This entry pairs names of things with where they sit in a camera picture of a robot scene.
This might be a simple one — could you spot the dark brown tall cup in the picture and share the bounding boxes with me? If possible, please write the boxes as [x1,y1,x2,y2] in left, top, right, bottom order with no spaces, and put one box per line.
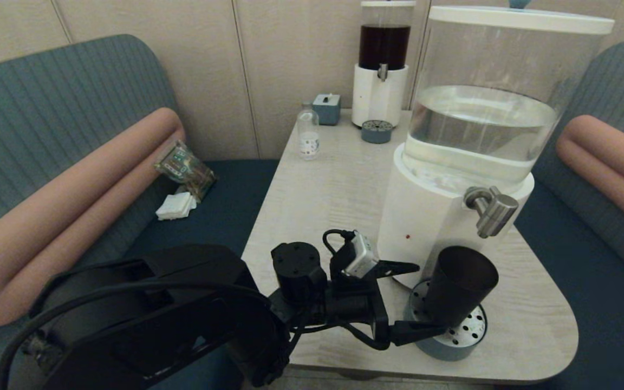
[425,246,500,329]

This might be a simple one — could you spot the large blue perforated drip tray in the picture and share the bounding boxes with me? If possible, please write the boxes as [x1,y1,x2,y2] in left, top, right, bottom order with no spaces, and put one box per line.
[403,278,489,362]

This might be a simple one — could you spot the large white water dispenser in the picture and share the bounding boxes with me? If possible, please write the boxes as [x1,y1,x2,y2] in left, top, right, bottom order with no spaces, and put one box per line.
[375,0,615,289]

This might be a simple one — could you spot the small blue perforated drip tray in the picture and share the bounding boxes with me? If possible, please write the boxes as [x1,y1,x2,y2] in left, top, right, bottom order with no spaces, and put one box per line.
[361,119,394,144]

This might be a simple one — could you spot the small clear plastic bottle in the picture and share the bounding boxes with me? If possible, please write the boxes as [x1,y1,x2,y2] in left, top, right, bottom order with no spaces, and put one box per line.
[297,102,321,160]

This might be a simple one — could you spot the blue-grey square box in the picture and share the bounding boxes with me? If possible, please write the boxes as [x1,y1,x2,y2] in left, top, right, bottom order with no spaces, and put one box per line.
[312,92,342,126]

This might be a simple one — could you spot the small white dark-drink dispenser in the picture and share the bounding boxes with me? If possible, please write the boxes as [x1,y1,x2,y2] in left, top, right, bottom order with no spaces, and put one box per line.
[352,0,417,129]

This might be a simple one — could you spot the teal right booth sofa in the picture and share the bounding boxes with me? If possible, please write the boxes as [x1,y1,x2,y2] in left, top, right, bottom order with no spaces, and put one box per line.
[496,40,624,390]

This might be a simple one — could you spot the teal booth sofa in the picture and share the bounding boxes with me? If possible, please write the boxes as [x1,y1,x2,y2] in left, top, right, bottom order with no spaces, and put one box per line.
[0,34,280,390]
[496,40,624,390]

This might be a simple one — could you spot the white napkin stack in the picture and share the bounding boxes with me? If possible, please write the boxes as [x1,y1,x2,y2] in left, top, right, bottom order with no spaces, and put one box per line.
[155,191,197,221]

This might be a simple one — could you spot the pink right sofa bolster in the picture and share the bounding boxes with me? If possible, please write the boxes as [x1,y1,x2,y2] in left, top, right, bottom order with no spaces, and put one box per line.
[556,114,624,239]

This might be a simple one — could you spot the pink sofa bolster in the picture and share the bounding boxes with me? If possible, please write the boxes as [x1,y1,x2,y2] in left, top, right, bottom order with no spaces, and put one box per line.
[0,107,185,327]
[556,114,624,239]

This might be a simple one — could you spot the pink left sofa bolster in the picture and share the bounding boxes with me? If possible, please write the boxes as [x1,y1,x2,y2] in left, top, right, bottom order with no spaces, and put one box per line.
[0,107,185,327]

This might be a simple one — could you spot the teal left booth sofa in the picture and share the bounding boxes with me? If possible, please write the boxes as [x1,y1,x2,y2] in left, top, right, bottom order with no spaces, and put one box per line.
[0,34,280,390]

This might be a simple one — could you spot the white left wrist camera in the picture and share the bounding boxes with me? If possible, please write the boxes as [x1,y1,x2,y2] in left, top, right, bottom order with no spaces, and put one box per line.
[342,232,381,280]

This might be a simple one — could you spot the black left wrist camera cable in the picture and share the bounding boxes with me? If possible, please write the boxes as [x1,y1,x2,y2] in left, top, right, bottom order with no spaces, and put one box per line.
[290,229,392,352]

